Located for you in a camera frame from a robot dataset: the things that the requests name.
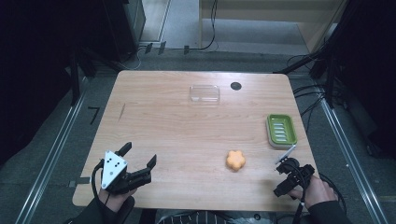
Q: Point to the black round table grommet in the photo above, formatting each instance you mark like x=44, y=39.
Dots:
x=236, y=86

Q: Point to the person's left hand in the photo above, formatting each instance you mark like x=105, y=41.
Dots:
x=115, y=200

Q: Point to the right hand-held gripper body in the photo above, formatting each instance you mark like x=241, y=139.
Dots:
x=295, y=172

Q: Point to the light wooden shelf unit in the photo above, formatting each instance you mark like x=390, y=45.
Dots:
x=264, y=18

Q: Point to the clear plastic container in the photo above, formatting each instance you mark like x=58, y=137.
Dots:
x=205, y=94

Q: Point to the black metal stand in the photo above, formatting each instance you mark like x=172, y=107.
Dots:
x=311, y=59
x=74, y=77

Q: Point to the black cabinet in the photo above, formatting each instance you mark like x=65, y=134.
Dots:
x=124, y=28

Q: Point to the person's right hand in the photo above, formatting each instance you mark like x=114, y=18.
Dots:
x=317, y=191

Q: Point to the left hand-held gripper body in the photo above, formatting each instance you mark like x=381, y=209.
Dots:
x=113, y=169

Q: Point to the green soap dish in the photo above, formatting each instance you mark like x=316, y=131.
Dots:
x=281, y=130

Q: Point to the metal floor rail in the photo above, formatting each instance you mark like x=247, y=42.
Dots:
x=351, y=161
x=53, y=149

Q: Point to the orange flower-shaped soap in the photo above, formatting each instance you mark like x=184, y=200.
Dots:
x=235, y=160

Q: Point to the dark striped cloth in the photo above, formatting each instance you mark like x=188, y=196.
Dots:
x=193, y=217

